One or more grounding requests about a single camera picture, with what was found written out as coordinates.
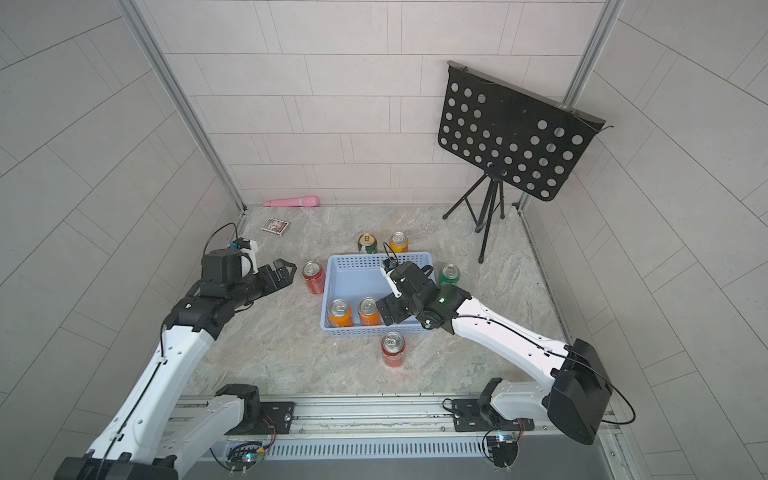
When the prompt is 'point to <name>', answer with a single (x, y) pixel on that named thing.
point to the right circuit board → (503, 449)
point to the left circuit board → (244, 456)
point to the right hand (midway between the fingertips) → (390, 301)
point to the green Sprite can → (449, 274)
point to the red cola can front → (393, 348)
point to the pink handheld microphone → (307, 201)
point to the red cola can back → (314, 276)
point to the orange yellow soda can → (399, 242)
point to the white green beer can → (367, 244)
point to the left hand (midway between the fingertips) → (291, 268)
